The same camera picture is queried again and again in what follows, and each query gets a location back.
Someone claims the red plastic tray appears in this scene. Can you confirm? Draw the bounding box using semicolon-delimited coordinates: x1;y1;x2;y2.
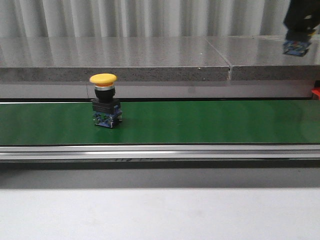
311;87;320;100

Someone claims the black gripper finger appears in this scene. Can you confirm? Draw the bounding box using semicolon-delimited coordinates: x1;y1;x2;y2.
294;0;320;32
283;0;304;30

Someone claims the white pleated curtain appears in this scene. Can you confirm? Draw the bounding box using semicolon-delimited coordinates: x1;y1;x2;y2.
0;0;290;38

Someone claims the aluminium conveyor side rail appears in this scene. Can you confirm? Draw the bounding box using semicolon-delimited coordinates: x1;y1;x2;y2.
0;144;320;163

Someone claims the grey stone slab left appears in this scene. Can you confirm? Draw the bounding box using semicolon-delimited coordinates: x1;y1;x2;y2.
0;37;229;83

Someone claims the green conveyor belt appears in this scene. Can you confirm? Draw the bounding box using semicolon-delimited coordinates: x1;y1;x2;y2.
0;100;320;145

